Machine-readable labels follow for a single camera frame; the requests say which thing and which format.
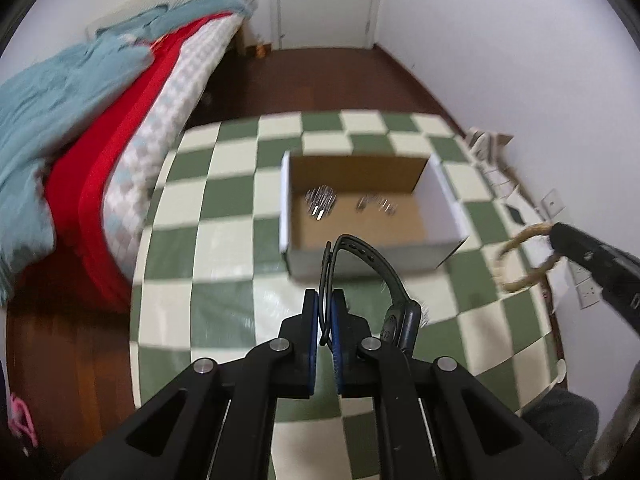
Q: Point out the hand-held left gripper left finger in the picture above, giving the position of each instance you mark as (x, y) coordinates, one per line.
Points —
(311, 332)

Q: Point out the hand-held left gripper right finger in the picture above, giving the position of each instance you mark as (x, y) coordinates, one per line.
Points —
(339, 345)

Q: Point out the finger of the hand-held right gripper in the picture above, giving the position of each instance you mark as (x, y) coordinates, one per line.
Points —
(607, 270)

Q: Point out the black smartwatch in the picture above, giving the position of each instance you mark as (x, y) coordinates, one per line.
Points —
(372, 262)

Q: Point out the white cardboard box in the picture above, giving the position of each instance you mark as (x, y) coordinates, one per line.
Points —
(370, 260)

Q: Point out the silver jewelry cluster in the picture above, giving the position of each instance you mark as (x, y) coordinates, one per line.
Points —
(320, 202)
(376, 204)

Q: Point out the green checkered tablecloth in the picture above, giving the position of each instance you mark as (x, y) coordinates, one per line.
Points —
(225, 240)

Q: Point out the grey cushion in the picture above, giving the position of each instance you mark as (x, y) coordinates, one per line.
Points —
(562, 430)

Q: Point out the pile of white papers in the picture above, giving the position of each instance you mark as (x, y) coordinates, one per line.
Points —
(487, 144)

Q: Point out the checked pattern mattress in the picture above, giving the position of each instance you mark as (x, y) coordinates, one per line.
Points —
(172, 110)

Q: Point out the red blanket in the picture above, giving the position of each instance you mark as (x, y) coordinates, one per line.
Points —
(125, 120)

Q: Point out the pink cloth item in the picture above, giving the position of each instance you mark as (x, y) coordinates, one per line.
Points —
(21, 417)

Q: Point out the white door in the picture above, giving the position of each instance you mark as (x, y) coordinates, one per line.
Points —
(327, 0)

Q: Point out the bed with colourful blankets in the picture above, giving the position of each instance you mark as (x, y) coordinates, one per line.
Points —
(55, 105)

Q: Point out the white wall socket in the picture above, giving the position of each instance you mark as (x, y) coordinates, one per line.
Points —
(554, 204)
(587, 287)

